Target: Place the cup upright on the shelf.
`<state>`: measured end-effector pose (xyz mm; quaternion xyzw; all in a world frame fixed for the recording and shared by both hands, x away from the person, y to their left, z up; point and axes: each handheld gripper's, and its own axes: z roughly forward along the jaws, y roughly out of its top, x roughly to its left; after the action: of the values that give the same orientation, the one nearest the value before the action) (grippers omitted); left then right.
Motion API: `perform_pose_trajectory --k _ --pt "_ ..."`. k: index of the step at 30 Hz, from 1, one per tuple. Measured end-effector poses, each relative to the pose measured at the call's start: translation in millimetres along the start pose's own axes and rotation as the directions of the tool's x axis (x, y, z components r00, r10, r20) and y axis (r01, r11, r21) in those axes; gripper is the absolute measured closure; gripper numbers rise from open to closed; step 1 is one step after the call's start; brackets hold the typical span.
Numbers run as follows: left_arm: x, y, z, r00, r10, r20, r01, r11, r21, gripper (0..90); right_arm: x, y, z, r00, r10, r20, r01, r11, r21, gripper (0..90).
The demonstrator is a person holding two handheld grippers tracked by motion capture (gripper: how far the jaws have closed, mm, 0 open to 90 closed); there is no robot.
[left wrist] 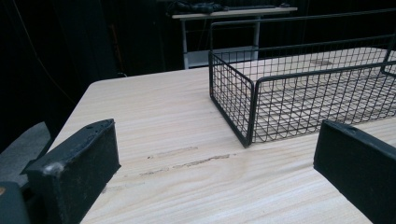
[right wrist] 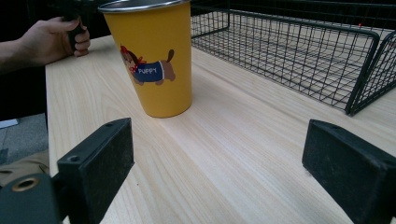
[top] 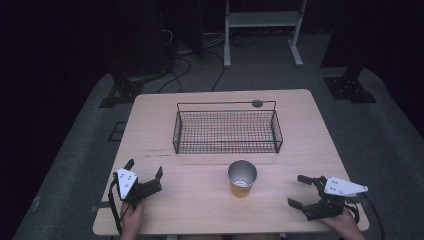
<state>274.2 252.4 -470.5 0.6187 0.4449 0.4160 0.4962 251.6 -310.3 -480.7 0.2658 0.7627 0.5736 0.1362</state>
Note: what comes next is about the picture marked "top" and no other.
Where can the black stand base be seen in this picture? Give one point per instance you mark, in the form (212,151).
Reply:
(349,89)
(124,90)

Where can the person's left hand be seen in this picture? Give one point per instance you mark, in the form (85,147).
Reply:
(132,217)

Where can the dark round disc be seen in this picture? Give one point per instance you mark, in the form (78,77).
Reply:
(257,103)

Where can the metal cup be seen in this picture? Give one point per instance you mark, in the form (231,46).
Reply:
(242,180)

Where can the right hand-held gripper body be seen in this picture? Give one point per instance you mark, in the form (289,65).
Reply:
(328,203)

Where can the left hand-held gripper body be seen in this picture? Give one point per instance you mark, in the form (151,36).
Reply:
(133,190)

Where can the white metal stand frame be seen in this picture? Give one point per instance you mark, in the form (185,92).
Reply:
(227,40)

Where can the person's right hand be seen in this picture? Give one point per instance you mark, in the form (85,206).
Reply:
(342,223)

